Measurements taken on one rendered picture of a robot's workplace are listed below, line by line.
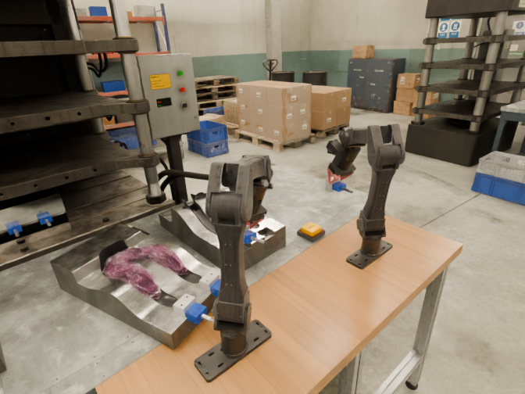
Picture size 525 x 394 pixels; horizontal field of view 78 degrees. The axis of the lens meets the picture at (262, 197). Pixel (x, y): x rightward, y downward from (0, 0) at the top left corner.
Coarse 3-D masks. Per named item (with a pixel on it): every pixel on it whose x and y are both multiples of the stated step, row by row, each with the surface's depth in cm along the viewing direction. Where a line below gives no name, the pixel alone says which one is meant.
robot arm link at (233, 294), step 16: (224, 192) 69; (224, 208) 68; (240, 208) 67; (224, 224) 69; (240, 224) 68; (224, 240) 70; (240, 240) 71; (224, 256) 72; (240, 256) 72; (224, 272) 73; (240, 272) 73; (224, 288) 74; (240, 288) 74; (224, 304) 75; (240, 304) 74; (224, 320) 77; (240, 320) 75
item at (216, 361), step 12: (252, 324) 87; (228, 336) 76; (240, 336) 76; (252, 336) 84; (264, 336) 84; (216, 348) 81; (228, 348) 77; (240, 348) 78; (252, 348) 81; (204, 360) 78; (216, 360) 78; (228, 360) 78; (204, 372) 75; (216, 372) 75
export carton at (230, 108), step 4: (224, 100) 632; (228, 100) 632; (232, 100) 631; (236, 100) 631; (224, 104) 632; (228, 104) 620; (232, 104) 610; (236, 104) 600; (224, 108) 635; (228, 108) 622; (232, 108) 612; (236, 108) 603; (224, 112) 639; (228, 112) 625; (232, 112) 614; (236, 112) 606; (224, 116) 645; (228, 116) 630; (232, 116) 619; (236, 116) 610; (228, 120) 636; (232, 120) 624; (236, 120) 614
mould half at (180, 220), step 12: (180, 204) 128; (204, 204) 128; (168, 216) 135; (180, 216) 121; (192, 216) 122; (168, 228) 134; (180, 228) 125; (192, 228) 118; (204, 228) 119; (276, 228) 117; (192, 240) 120; (204, 240) 113; (216, 240) 112; (264, 240) 112; (276, 240) 117; (204, 252) 116; (216, 252) 109; (252, 252) 110; (264, 252) 114; (216, 264) 112; (252, 264) 112
